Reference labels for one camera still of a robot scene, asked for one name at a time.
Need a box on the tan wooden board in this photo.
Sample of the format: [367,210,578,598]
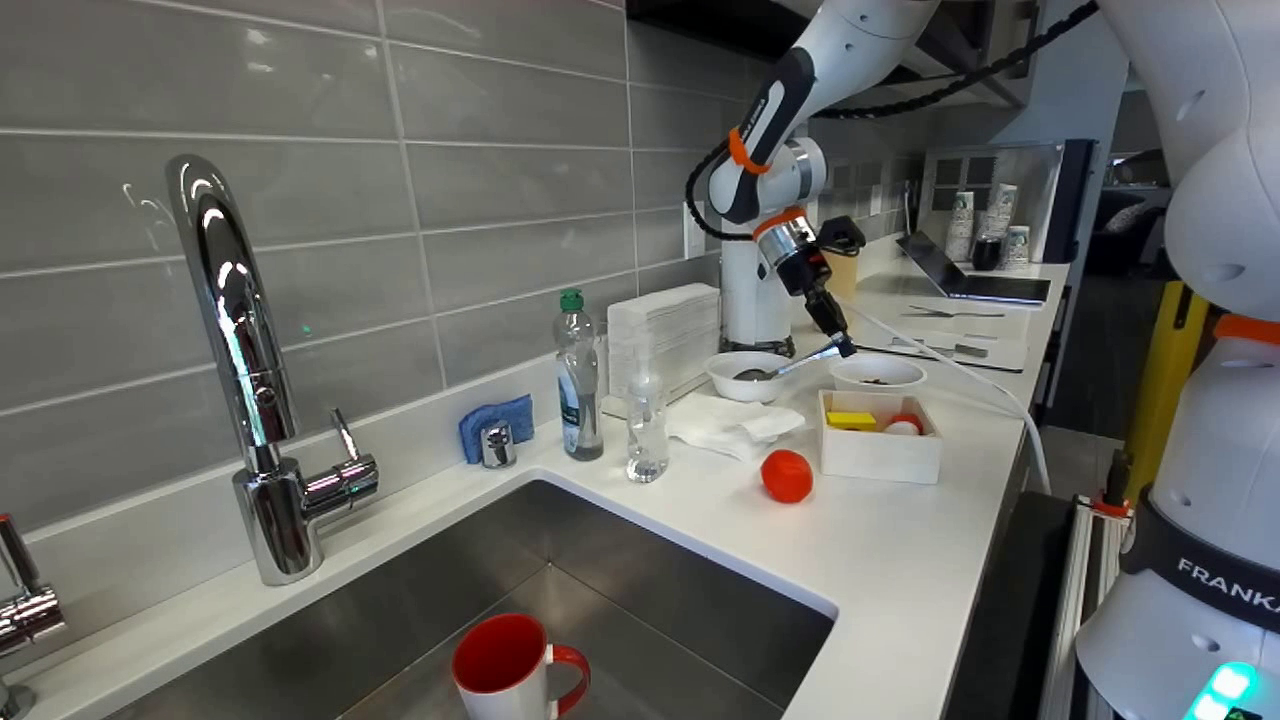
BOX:
[812,254,869,331]

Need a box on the blue sponge holder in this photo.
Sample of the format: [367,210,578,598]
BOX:
[457,393,535,470]

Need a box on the black paper towel holder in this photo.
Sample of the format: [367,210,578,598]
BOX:
[718,331,803,366]

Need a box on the yellow block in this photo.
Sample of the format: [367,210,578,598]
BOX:
[824,403,882,436]

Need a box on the small chrome tap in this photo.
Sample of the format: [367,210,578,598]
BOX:
[0,511,66,720]

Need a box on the red orange ball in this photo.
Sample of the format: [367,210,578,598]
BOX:
[757,446,815,509]

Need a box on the tall chrome faucet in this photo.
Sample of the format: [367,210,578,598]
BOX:
[162,152,385,591]

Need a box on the red and white mug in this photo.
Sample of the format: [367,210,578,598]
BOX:
[447,612,595,720]

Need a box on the stack of white napkins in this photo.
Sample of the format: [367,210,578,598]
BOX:
[605,282,722,403]

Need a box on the small chrome knob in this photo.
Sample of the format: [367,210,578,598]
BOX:
[478,422,521,473]

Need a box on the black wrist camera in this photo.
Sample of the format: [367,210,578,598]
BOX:
[812,216,873,260]

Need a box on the green capped water bottle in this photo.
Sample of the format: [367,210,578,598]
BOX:
[552,283,606,464]

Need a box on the metal spoon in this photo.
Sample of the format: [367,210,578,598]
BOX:
[769,331,855,385]

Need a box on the small white bottle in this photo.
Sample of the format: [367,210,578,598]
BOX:
[1000,221,1036,276]

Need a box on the white plastic bowl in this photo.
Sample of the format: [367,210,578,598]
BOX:
[820,348,928,396]
[704,348,803,410]

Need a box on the steel sink basin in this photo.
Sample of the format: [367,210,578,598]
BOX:
[104,476,838,720]

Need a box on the white hose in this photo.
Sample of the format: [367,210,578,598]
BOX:
[855,311,1055,496]

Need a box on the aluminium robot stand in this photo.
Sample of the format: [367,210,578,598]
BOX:
[1036,493,1137,720]

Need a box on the clear glass cup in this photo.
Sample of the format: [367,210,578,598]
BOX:
[619,366,672,488]

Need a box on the yellow post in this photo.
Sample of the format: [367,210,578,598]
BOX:
[1119,276,1212,506]

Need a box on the open laptop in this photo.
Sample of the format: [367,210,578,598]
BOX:
[899,227,1055,304]

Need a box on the dark bottle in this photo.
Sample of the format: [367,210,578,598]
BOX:
[973,180,1019,276]

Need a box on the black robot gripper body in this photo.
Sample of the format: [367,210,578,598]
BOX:
[758,216,837,304]

